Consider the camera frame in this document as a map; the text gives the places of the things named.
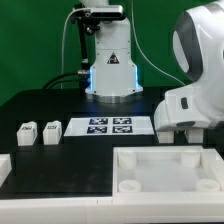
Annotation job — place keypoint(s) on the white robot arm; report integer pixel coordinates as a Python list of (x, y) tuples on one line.
[(198, 45)]

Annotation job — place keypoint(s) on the white fence piece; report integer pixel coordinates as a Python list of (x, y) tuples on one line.
[(213, 165), (5, 167)]

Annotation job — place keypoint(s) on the white square table top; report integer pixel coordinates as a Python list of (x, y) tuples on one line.
[(141, 172)]

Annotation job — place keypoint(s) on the white left fence piece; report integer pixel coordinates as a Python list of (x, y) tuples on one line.
[(5, 167)]

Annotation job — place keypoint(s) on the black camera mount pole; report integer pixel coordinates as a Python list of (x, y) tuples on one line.
[(87, 25)]

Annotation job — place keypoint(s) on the black camera on mount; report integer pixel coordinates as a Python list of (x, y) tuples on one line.
[(108, 13)]

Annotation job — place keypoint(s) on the white right fence piece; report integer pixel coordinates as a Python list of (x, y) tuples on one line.
[(213, 165)]

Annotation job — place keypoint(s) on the white front fence rail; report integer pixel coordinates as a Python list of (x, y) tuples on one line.
[(150, 209)]

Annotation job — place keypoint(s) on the white sheet with tag markers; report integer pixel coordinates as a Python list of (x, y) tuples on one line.
[(109, 126)]

